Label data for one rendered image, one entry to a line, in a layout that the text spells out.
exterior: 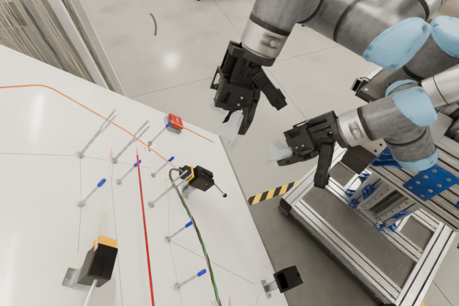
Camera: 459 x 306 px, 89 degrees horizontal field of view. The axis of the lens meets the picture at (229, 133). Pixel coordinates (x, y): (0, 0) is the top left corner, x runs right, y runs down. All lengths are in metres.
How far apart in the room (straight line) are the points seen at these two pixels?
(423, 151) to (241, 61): 0.40
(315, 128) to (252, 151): 1.53
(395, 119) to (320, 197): 1.27
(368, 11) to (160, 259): 0.57
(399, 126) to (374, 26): 0.20
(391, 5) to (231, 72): 0.26
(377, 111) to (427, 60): 0.40
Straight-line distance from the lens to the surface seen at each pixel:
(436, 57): 0.89
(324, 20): 0.46
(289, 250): 1.79
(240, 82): 0.45
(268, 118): 2.31
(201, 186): 0.64
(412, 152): 0.59
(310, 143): 0.55
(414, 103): 0.52
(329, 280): 1.83
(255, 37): 0.41
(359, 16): 0.44
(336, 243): 1.65
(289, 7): 0.40
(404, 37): 0.42
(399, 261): 1.81
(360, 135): 0.53
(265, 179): 1.94
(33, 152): 0.56
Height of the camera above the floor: 1.71
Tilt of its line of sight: 53 degrees down
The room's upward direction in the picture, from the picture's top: straight up
